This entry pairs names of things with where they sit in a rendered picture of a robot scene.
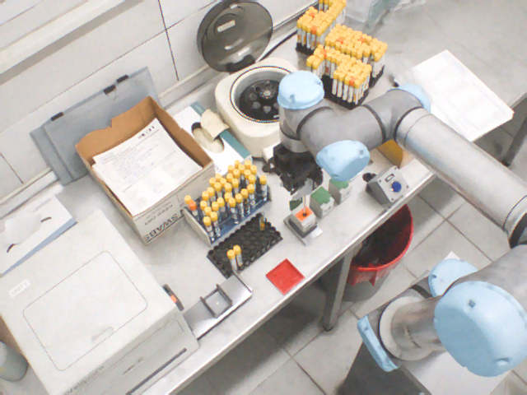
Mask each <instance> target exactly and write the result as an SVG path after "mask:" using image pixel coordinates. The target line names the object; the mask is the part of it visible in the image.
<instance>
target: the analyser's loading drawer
mask: <svg viewBox="0 0 527 395"><path fill-rule="evenodd" d="M233 273H234V274H232V276H231V277H230V278H228V279H227V280H226V281H224V282H223V283H222V284H221V285H218V284H216V285H217V288H215V289H214V290H212V291H211V292H210V293H209V294H207V295H206V296H205V297H202V296H200V297H199V298H200V299H201V300H200V301H199V302H198V303H196V304H195V305H194V306H192V307H191V308H190V309H188V310H187V311H186V312H184V313H183V316H184V319H185V321H186V322H187V323H188V324H189V326H190V327H191V328H192V329H193V333H194V336H195V338H196V339H197V338H198V337H201V336H202V335H203V334H204V333H205V332H206V331H207V330H209V329H210V328H211V327H213V326H214V325H215V324H216V323H218V322H219V321H220V320H221V319H223V318H224V317H225V316H227V315H228V314H229V313H230V312H231V311H232V310H234V309H236V308H237V307H238V306H239V305H240V304H242V303H243V301H244V300H246V299H247V298H248V297H250V296H253V295H254V292H253V289H252V288H251V287H250V286H249V284H248V283H247V282H246V281H245V280H244V279H243V278H242V276H241V275H240V274H239V273H238V272H237V271H236V270H235V269H234V270H233ZM217 302H219V305H217Z"/></svg>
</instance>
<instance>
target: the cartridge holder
mask: <svg viewBox="0 0 527 395"><path fill-rule="evenodd" d="M283 222H284V224H285V225H286V226H287V227H288V228H290V229H291V230H292V231H293V232H294V233H295V234H296V236H297V237H298V238H299V239H300V241H301V242H302V243H303V244H304V245H305V246H307V245H309V244H311V243H312V242H313V241H314V240H316V239H317V238H319V236H320V235H321V234H323V231H322V230H321V229H320V228H319V227H318V223H317V222H315V224H314V225H313V226H311V227H310V228H309V229H308V230H305V231H304V232H302V231H301V230H300V229H299V228H298V227H297V226H296V225H295V224H294V223H293V222H292V221H291V214H290V215H288V216H286V218H285V219H283Z"/></svg>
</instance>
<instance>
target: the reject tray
mask: <svg viewBox="0 0 527 395"><path fill-rule="evenodd" d="M265 276H266V277H267V278H268V279H269V280H270V282H271V283H272V284H273V285H275V286H276V287H277V288H278V289H279V290H280V292H281V293H282V294H283V295H285V294H286V293H287V292H288V291H290V290H291V289H293V288H294V287H296V286H297V285H298V284H299V283H301V282H302V281H303V280H304V279H305V277H304V275H303V274H302V273H301V272H300V271H299V270H298V269H297V268H296V267H295V266H294V265H293V263H292V262H290V261H289V260H288V259H287V258H285V259H284V260H283V261H282V262H280V263H279V264H278V265H277V266H276V267H275V268H273V269H271V270H270V271H269V272H267V274H266V275H265Z"/></svg>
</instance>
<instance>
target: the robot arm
mask: <svg viewBox="0 0 527 395"><path fill-rule="evenodd" d="M277 101H278V103H279V138H280V142H279V143H278V144H277V145H276V146H274V147H273V156H272V157H270V158H269V159H268V173H269V174H271V173H273V172H274V173H275V174H276V175H277V176H280V175H281V176H280V180H281V183H280V187H281V188H285V189H286V190H287V191H288V192H291V196H292V195H293V194H294V193H296V192H297V191H298V192H297V193H296V195H295V196H294V198H293V200H297V199H298V198H301V197H303V196H304V195H310V194H311V193H313V192H314V191H315V190H316V189H317V188H318V187H319V186H320V185H321V184H322V183H323V172H322V171H321V170H322V169H323V170H325V171H326V172H327V174H328V175H329V176H330V177H331V178H332V179H333V180H335V181H347V180H349V179H352V178H354V177H355V176H357V174H358V173H359V172H362V171H363V170H364V169H365V168H366V166H367V164H368V161H369V159H370V154H369V151H371V150H373V149H375V148H377V147H378V146H381V145H383V144H385V143H386V142H389V141H390V140H393V141H394V142H396V143H397V144H398V145H399V146H401V147H402V148H403V149H404V150H405V151H406V152H408V153H409V154H410V156H412V157H413V158H414V159H415V160H417V161H418V162H419V163H421V164H422V165H423V166H425V167H426V168H427V169H428V170H430V171H431V172H432V173H433V174H434V175H436V177H437V178H438V179H440V180H441V181H442V182H443V183H445V184H446V185H447V186H449V187H450V188H451V189H453V190H454V191H455V192H456V193H457V194H458V195H459V196H461V197H462V198H463V199H464V200H465V201H466V202H468V203H469V204H470V205H472V206H473V207H474V208H476V209H477V211H479V212H480V213H481V214H482V215H483V216H484V217H485V218H486V219H488V220H489V221H490V222H491V223H492V224H493V225H494V226H495V227H496V228H497V227H498V228H499V229H500V230H501V231H502V232H503V233H504V234H506V235H507V238H508V245H509V248H510V250H509V251H508V252H507V253H505V255H503V256H502V257H500V258H499V259H497V260H496V261H494V262H493V263H491V264H490V265H488V266H486V267H484V268H482V269H480V270H478V269H477V268H476V267H475V266H474V265H473V264H471V263H469V262H467V261H466V262H465V261H462V260H459V259H455V258H450V259H446V260H443V261H441V262H439V263H437V264H436V265H435V266H434V267H433V268H432V269H431V270H430V273H429V275H428V276H426V277H425V278H423V279H421V280H420V281H419V282H417V283H415V284H414V285H412V286H410V287H409V288H408V289H406V290H405V291H404V292H402V293H401V294H399V295H397V296H395V297H394V298H393V299H391V300H389V301H388V302H386V303H384V304H382V305H381V306H379V307H377V308H376V309H375V310H374V311H372V312H370V313H369V314H365V317H363V318H361V319H360V320H359V321H358V323H357V328H358V329H357V331H358V332H359V334H360V336H361V339H362V340H363V342H364V344H365V345H366V348H367V349H368V351H369V352H370V353H371V355H372V356H373V357H374V359H375V360H376V362H377V363H378V364H379V366H380V367H381V368H382V369H383V370H384V371H385V372H388V371H391V370H392V369H397V368H398V367H399V366H400V365H401V364H402V363H404V362H405V361H407V360H420V359H422V358H423V357H424V356H426V355H428V354H429V353H430V352H431V351H447V352H449V353H450V356H451V357H452V358H453V359H454V360H455V361H456V362H457V363H459V364H460V365H461V366H462V367H465V366H466V367H467V369H468V371H469V372H471V373H473V374H476V375H477V376H479V375H480V376H483V377H487V378H492V377H494V376H498V375H500V374H503V373H505V372H506V371H507V370H511V369H514V368H515V367H517V366H518V365H519V364H520V363H521V362H522V361H524V359H525V358H526V357H527V183H526V182H525V181H524V180H523V179H521V178H520V177H518V176H517V175H515V174H514V173H513V172H512V171H510V170H509V169H507V168H506V167H505V166H503V165H502V164H501V163H499V162H498V161H497V160H495V159H493V158H492V157H490V156H489V155H488V154H487V153H486V152H485V151H484V150H483V149H481V148H480V147H478V146H476V145H475V144H473V143H472V142H471V141H469V140H468V139H467V138H466V137H464V136H463V135H461V134H460V133H458V132H456V131H455V130H454V129H453V128H452V127H451V126H450V125H448V124H447V123H445V122H443V121H442V120H440V119H439V118H437V117H436V116H435V115H434V114H432V113H431V104H430V100H429V98H428V96H427V94H424V93H423V90H422V88H421V87H420V86H418V85H415V84H413V83H408V84H405V85H403V86H398V87H395V88H392V89H390V90H388V91H386V93H384V94H383V95H380V96H378V97H376V98H375V99H373V100H371V101H369V102H367V103H365V104H363V105H360V106H358V107H356V108H355V109H352V110H350V111H348V112H346V113H345V114H343V115H341V116H338V114H337V113H336V112H335V111H334V110H333V109H331V108H330V106H329V105H328V104H327V103H326V101H325V99H324V89H323V83H322V81H321V80H320V79H319V78H318V77H317V76H316V75H315V74H313V73H310V72H307V71H302V70H300V71H294V72H290V73H288V74H287V75H286V76H285V77H284V78H283V79H282V81H281V83H280V86H279V95H278V97H277ZM270 163H271V164H272V165H274V167H272V169H270ZM293 189H294V190H293Z"/></svg>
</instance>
